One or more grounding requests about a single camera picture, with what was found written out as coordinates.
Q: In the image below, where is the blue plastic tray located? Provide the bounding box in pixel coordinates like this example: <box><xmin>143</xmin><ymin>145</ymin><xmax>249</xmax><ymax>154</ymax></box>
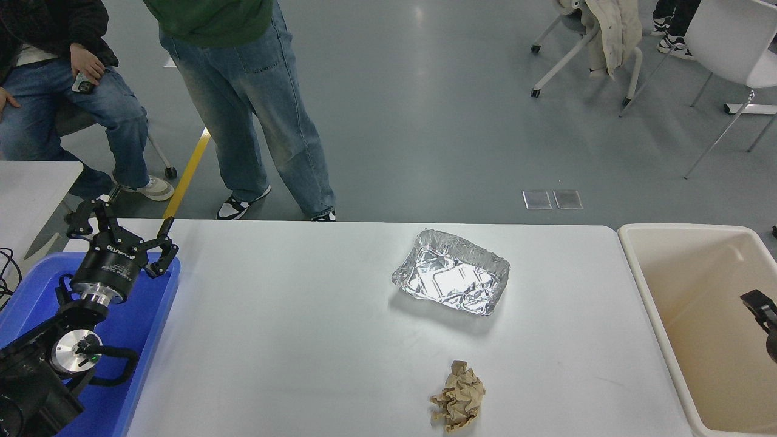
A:
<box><xmin>0</xmin><ymin>252</ymin><xmax>182</xmax><ymax>437</ymax></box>

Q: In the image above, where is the white table foot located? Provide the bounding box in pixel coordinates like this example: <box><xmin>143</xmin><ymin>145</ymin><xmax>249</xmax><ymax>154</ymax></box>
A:
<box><xmin>724</xmin><ymin>102</ymin><xmax>777</xmax><ymax>116</ymax></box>

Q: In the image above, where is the white shell chair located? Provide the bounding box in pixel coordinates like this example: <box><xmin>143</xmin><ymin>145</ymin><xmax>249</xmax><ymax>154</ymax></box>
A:
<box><xmin>619</xmin><ymin>0</ymin><xmax>777</xmax><ymax>180</ymax></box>

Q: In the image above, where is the person's right hand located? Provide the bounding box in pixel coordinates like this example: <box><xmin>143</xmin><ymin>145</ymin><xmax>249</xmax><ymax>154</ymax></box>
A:
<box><xmin>0</xmin><ymin>87</ymin><xmax>22</xmax><ymax>119</ymax></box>

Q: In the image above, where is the white frame chair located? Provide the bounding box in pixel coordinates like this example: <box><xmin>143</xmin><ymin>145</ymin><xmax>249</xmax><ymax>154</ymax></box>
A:
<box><xmin>530</xmin><ymin>0</ymin><xmax>644</xmax><ymax>107</ymax></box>

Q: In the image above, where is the small white table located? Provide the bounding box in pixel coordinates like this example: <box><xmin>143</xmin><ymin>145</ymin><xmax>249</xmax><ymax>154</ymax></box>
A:
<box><xmin>0</xmin><ymin>161</ymin><xmax>84</xmax><ymax>262</ymax></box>

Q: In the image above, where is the black cable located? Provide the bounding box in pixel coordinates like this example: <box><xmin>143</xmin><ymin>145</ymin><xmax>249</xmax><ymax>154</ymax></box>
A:
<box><xmin>0</xmin><ymin>246</ymin><xmax>24</xmax><ymax>310</ymax></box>

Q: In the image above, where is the silver foil tray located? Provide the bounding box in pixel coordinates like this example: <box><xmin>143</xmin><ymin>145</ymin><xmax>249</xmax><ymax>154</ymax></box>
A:
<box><xmin>392</xmin><ymin>229</ymin><xmax>511</xmax><ymax>317</ymax></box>

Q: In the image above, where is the tan paper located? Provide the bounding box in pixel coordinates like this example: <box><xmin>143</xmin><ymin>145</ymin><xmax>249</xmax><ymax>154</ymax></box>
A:
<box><xmin>430</xmin><ymin>359</ymin><xmax>486</xmax><ymax>433</ymax></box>

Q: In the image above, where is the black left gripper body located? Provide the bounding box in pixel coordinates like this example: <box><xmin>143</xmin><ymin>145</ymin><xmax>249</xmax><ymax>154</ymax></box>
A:
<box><xmin>71</xmin><ymin>239</ymin><xmax>150</xmax><ymax>303</ymax></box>

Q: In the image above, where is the large pale plastic bin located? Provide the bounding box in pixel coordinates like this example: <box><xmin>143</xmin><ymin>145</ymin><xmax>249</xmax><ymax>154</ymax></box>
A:
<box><xmin>617</xmin><ymin>223</ymin><xmax>777</xmax><ymax>437</ymax></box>

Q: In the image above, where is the beige jacket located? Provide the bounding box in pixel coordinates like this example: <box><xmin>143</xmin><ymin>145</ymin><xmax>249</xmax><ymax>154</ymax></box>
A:
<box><xmin>558</xmin><ymin>0</ymin><xmax>643</xmax><ymax>76</ymax></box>

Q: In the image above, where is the person's left hand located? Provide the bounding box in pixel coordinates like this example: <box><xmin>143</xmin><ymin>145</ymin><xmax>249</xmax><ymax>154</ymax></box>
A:
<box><xmin>70</xmin><ymin>42</ymin><xmax>107</xmax><ymax>84</ymax></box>

